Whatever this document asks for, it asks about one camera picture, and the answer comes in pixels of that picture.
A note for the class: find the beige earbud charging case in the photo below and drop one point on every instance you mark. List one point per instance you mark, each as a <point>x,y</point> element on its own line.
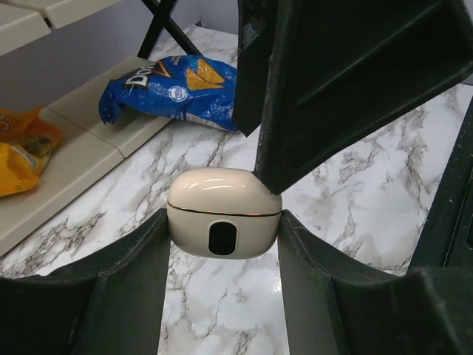
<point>222,213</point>

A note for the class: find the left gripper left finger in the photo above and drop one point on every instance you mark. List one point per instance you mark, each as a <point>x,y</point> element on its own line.
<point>110,302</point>

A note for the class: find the small orange snack bag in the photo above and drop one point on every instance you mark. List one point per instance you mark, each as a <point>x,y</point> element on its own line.
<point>27,143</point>

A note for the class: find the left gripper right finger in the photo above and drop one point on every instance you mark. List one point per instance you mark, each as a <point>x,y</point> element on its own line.
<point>335,304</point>

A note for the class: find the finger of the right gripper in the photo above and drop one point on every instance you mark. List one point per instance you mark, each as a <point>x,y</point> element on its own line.
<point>340,70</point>
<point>257,21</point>

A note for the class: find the blue Doritos chip bag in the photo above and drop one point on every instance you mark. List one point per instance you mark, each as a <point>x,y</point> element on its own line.
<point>190,88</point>

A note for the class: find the beige shelf rack black frame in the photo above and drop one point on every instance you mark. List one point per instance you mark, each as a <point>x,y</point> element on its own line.
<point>89,149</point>

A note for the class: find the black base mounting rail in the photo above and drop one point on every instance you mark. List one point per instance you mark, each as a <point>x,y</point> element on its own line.
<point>446,238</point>

